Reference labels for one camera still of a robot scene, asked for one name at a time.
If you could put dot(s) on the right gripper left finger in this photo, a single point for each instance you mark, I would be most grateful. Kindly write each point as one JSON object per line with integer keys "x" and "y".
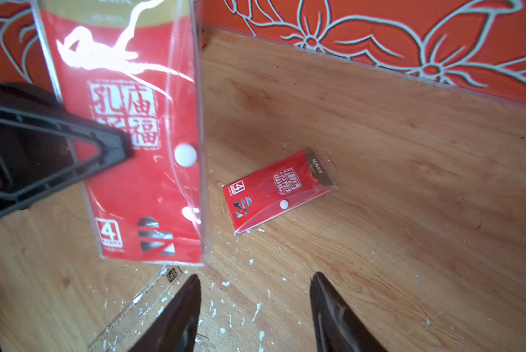
{"x": 175, "y": 329}

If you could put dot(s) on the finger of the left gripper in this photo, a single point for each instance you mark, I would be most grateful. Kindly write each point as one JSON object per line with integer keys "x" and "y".
{"x": 45, "y": 149}

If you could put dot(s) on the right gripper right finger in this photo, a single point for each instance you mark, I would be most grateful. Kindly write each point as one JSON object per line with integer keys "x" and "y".
{"x": 337, "y": 328}

